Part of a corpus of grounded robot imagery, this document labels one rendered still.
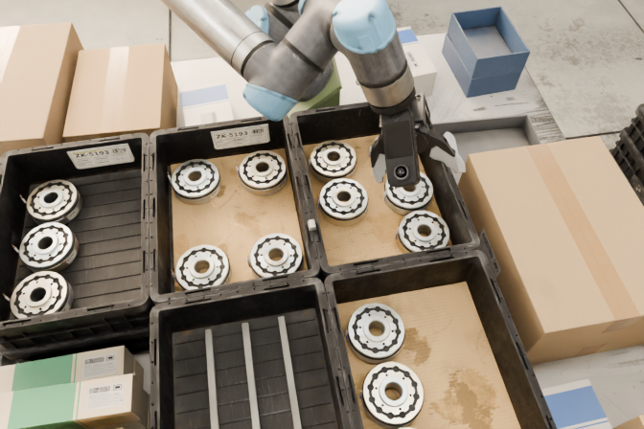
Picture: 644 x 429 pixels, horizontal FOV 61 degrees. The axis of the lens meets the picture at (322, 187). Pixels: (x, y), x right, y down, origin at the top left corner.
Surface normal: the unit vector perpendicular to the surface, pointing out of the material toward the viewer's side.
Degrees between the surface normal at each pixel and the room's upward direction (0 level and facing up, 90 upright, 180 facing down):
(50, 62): 0
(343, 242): 0
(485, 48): 0
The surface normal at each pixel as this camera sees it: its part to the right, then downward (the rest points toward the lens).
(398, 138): -0.37, -0.04
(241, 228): 0.00, -0.58
